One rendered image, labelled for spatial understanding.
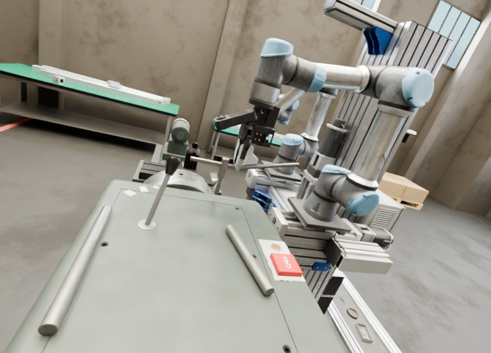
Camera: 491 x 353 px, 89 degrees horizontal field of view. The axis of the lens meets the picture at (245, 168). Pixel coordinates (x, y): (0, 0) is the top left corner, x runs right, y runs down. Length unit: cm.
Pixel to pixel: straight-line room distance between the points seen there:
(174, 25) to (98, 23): 127
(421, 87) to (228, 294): 81
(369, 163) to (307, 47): 499
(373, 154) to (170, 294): 78
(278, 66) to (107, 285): 58
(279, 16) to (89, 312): 552
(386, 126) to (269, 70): 48
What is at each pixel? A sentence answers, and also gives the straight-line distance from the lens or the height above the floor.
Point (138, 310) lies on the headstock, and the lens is 47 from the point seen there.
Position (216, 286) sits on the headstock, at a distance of 52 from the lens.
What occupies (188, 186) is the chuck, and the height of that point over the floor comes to 123.
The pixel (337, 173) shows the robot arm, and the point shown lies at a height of 138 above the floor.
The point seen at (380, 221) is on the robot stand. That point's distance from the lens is 158.
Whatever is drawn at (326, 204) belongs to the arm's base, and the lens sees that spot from 113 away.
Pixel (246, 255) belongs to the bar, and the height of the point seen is 127.
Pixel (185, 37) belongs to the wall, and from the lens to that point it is 534.
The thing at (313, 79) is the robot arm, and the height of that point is 167.
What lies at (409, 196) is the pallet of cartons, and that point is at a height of 25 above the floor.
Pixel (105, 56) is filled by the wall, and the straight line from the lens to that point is 551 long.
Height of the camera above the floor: 162
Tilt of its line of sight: 19 degrees down
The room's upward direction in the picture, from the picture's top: 18 degrees clockwise
